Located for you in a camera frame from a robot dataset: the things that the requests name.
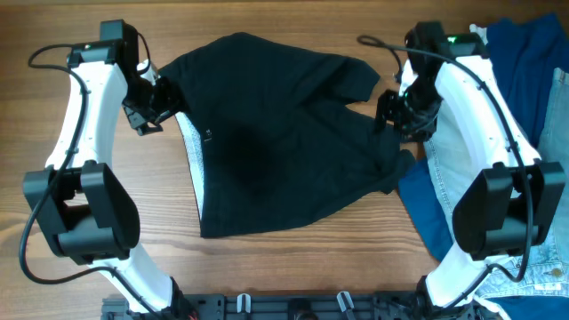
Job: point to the black shorts garment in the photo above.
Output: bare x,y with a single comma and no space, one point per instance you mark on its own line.
281,147

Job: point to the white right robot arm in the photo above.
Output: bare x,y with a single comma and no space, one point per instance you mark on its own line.
505,203

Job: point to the dark blue garment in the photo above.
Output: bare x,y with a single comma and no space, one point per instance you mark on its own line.
530,62

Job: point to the white cloth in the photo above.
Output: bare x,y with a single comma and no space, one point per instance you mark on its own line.
482,32

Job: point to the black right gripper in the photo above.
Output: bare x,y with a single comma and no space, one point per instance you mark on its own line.
387,110

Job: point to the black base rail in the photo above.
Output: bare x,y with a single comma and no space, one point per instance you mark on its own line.
343,305

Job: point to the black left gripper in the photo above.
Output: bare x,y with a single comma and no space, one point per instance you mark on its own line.
172,102

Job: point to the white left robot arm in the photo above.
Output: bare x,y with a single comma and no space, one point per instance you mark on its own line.
82,209

